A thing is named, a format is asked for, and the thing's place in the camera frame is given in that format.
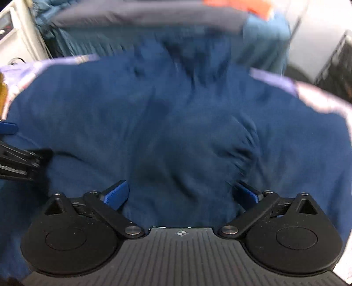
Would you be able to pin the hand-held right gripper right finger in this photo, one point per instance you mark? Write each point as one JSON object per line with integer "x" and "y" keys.
{"x": 247, "y": 194}

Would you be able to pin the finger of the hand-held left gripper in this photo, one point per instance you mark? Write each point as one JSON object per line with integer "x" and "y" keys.
{"x": 22, "y": 162}
{"x": 7, "y": 128}

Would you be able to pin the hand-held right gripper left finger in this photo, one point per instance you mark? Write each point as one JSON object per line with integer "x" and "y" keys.
{"x": 117, "y": 194}

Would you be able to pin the navy blue garment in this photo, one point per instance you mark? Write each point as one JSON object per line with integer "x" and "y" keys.
{"x": 176, "y": 129}

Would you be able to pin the yellow cloth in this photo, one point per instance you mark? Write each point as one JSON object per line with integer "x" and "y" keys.
{"x": 3, "y": 96}

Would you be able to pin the white appliance with control panel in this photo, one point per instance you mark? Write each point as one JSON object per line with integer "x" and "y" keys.
{"x": 16, "y": 30}

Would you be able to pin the grey mattress cover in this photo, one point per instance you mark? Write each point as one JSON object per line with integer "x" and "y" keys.
{"x": 148, "y": 15}

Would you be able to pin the orange cloth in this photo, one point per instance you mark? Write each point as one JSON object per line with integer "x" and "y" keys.
{"x": 242, "y": 7}

